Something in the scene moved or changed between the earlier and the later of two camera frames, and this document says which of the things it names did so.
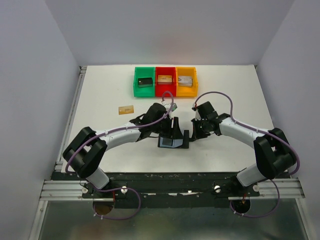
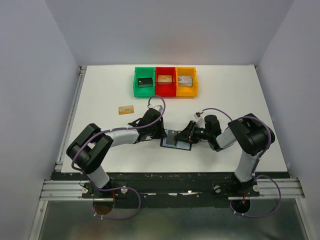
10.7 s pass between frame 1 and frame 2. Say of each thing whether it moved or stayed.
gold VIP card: stayed
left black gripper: moved
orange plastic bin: stayed
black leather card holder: stayed
